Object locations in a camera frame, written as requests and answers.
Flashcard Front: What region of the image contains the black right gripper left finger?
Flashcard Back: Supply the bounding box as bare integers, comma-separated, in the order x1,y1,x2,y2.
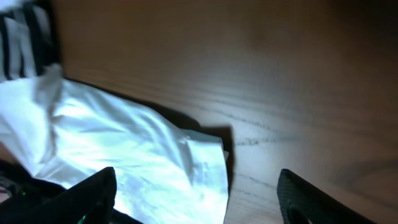
1,167,116,224

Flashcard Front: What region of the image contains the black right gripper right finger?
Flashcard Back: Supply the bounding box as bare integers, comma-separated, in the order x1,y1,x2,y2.
277,169,374,224

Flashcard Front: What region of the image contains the white t-shirt with black stripes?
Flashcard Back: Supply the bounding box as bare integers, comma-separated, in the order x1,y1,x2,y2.
1,1,228,223

